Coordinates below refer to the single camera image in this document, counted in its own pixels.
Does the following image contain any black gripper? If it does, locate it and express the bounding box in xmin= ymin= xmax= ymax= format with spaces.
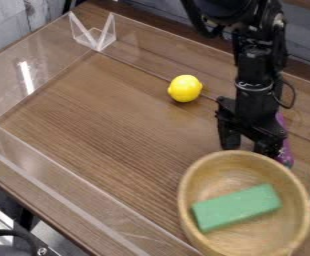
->
xmin=216 ymin=79 xmax=296 ymax=159

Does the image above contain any purple toy eggplant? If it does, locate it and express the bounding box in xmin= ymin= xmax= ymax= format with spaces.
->
xmin=276 ymin=112 xmax=294 ymax=168

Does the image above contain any brown wooden bowl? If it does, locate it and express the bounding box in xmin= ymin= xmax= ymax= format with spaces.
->
xmin=178 ymin=150 xmax=310 ymax=256

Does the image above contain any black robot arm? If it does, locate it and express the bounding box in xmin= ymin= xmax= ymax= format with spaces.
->
xmin=181 ymin=0 xmax=296 ymax=165

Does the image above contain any green rectangular block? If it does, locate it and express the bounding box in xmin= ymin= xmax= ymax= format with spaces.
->
xmin=192 ymin=184 xmax=282 ymax=233

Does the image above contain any yellow toy lemon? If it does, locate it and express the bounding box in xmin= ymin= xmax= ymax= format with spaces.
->
xmin=168 ymin=75 xmax=204 ymax=103

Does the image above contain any clear acrylic tray wall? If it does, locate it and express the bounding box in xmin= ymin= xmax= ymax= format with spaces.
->
xmin=0 ymin=126 xmax=202 ymax=256

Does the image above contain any clear acrylic corner bracket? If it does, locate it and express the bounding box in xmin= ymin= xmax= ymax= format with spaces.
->
xmin=69 ymin=12 xmax=117 ymax=52

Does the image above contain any black cable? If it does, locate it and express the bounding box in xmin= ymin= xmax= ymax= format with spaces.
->
xmin=0 ymin=227 xmax=39 ymax=256

